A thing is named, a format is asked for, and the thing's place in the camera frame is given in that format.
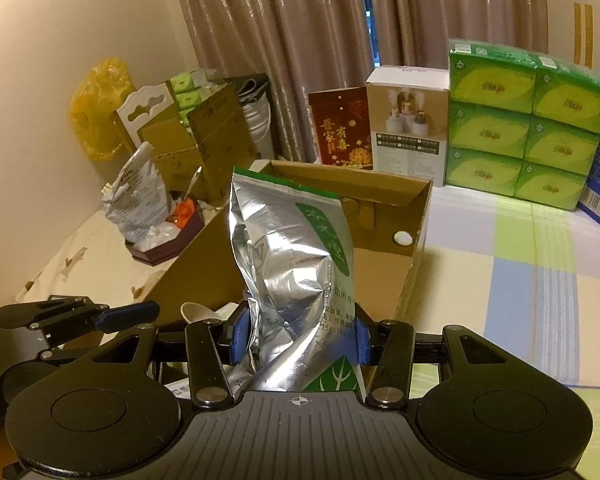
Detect yellow plastic bag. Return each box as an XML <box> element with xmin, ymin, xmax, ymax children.
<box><xmin>69</xmin><ymin>56</ymin><xmax>137</xmax><ymax>162</ymax></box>

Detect stack of green tissue packs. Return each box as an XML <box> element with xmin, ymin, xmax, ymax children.
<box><xmin>444</xmin><ymin>39</ymin><xmax>600</xmax><ymax>212</ymax></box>

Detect silver printed bag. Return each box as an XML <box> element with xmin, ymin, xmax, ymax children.
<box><xmin>101</xmin><ymin>141</ymin><xmax>175</xmax><ymax>247</ymax></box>

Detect black and white bag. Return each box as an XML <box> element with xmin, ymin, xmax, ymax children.
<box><xmin>224</xmin><ymin>73</ymin><xmax>277</xmax><ymax>162</ymax></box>

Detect dark red tray box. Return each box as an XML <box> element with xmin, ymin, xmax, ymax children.
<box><xmin>125</xmin><ymin>195</ymin><xmax>207</xmax><ymax>266</ymax></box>

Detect small brown cardboard box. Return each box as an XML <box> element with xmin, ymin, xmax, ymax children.
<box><xmin>140</xmin><ymin>81</ymin><xmax>260</xmax><ymax>207</ymax></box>

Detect wooden sticks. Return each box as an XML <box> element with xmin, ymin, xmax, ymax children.
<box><xmin>572</xmin><ymin>2</ymin><xmax>594</xmax><ymax>68</ymax></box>

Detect white cardboard hanger card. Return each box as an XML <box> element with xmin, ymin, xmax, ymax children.
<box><xmin>114</xmin><ymin>84</ymin><xmax>177</xmax><ymax>153</ymax></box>

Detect checked cloth covered desktop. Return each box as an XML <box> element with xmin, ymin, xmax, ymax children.
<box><xmin>365</xmin><ymin>187</ymin><xmax>600</xmax><ymax>480</ymax></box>

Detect silver foil bag green label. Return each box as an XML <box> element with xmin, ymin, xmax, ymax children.
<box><xmin>228</xmin><ymin>166</ymin><xmax>368</xmax><ymax>393</ymax></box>

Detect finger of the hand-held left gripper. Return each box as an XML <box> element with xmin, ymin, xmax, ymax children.
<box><xmin>30</xmin><ymin>329</ymin><xmax>107</xmax><ymax>362</ymax></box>
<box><xmin>0</xmin><ymin>297</ymin><xmax>161</xmax><ymax>334</ymax></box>

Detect white product box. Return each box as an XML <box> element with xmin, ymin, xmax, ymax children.
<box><xmin>366</xmin><ymin>66</ymin><xmax>452</xmax><ymax>192</ymax></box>

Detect beige curtain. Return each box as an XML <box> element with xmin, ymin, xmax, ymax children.
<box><xmin>166</xmin><ymin>0</ymin><xmax>551</xmax><ymax>163</ymax></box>

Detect white ceramic spoon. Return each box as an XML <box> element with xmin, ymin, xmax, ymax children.
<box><xmin>180</xmin><ymin>301</ymin><xmax>226</xmax><ymax>325</ymax></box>

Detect small green tissue packs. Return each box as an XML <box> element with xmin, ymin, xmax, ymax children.
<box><xmin>169</xmin><ymin>71</ymin><xmax>217</xmax><ymax>128</ymax></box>

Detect orange small pieces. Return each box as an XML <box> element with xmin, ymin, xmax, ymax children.
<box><xmin>167</xmin><ymin>200</ymin><xmax>196</xmax><ymax>228</ymax></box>

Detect dark red gift box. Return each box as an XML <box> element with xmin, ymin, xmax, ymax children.
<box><xmin>307</xmin><ymin>86</ymin><xmax>373</xmax><ymax>168</ymax></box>

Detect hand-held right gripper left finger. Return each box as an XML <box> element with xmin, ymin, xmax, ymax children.
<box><xmin>87</xmin><ymin>306</ymin><xmax>253</xmax><ymax>409</ymax></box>

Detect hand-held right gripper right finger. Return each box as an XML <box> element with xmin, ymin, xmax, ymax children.
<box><xmin>352</xmin><ymin>305</ymin><xmax>521</xmax><ymax>409</ymax></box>

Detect large cardboard box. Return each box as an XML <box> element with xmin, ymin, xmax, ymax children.
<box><xmin>150</xmin><ymin>159</ymin><xmax>433</xmax><ymax>366</ymax></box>

